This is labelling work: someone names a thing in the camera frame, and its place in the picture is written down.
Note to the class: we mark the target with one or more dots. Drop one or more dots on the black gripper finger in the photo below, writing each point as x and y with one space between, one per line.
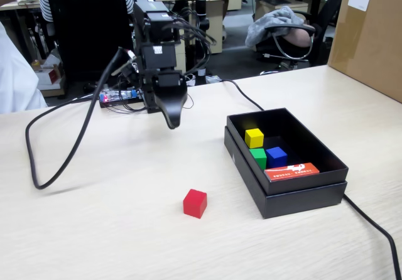
172 104

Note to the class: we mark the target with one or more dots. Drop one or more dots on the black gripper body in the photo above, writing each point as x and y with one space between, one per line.
168 79

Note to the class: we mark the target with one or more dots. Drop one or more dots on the yellow wooden cube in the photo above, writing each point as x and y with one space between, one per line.
254 138

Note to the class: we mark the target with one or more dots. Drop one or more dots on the green wooden cube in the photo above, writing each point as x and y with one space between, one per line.
258 159

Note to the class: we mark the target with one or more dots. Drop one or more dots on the red wooden cube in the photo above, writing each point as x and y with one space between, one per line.
194 203

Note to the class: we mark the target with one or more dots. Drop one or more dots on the blue wooden cube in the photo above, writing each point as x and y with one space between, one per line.
276 157

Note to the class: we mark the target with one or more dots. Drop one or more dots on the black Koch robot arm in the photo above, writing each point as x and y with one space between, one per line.
158 54

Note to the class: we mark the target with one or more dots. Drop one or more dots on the black cardboard box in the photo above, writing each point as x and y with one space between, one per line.
301 135

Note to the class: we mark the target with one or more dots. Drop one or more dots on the beige drawer cabinet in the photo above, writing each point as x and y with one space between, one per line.
181 54

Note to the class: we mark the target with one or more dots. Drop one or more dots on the control board with red light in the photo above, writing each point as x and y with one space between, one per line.
105 98

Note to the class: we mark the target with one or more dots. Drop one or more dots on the office chair with chrome armrest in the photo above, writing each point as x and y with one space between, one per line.
267 49

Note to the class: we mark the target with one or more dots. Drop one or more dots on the grey fleece blanket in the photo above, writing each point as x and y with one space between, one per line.
270 22

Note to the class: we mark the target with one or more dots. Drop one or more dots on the white and red floor boxes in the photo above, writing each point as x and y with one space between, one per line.
50 76

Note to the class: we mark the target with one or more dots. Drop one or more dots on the orange red printed packet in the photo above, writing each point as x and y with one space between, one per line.
292 170

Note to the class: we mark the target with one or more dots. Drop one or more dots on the person in striped shirt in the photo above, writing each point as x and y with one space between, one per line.
46 0

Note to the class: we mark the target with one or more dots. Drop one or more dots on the person in white shirt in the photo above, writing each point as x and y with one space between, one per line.
15 79

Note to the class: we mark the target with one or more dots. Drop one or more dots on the black office chair backrest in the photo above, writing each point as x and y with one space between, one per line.
322 41

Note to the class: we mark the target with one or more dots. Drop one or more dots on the large brown cardboard carton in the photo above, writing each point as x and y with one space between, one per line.
370 47

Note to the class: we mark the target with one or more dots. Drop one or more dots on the plain beige pedestal cabinet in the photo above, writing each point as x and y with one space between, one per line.
216 16

